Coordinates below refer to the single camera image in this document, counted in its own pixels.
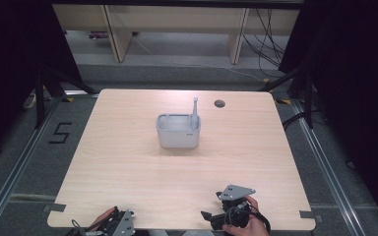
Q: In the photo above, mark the white floor object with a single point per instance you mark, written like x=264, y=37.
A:
x=29, y=101

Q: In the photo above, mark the person's left hand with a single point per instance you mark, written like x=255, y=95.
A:
x=102, y=219

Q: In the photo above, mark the yellow black tape piece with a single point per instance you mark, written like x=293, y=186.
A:
x=283, y=101
x=67, y=99

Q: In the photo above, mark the black tape floor marking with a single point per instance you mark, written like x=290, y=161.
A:
x=56, y=142

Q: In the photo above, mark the white toothbrush holder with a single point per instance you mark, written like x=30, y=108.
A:
x=178, y=137

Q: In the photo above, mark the black metal stand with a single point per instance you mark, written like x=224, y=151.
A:
x=39, y=98
x=308, y=98

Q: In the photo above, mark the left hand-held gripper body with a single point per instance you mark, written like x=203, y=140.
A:
x=121, y=224

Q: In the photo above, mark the black curtain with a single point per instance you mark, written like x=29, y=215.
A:
x=6, y=49
x=357, y=65

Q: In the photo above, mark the grey tape piece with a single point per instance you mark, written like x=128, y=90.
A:
x=309, y=215
x=55, y=207

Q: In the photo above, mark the small dark purple object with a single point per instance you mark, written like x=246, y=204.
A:
x=97, y=34

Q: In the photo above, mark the white electric toothbrush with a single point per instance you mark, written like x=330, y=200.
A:
x=195, y=114

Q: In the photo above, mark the person's right hand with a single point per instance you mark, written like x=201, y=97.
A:
x=254, y=227

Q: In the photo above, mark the beige wooden desk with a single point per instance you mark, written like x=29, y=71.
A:
x=177, y=19

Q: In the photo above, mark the aluminium floor rail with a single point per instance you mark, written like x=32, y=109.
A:
x=14, y=172
x=329, y=173

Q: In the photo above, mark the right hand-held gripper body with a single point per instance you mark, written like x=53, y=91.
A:
x=236, y=211

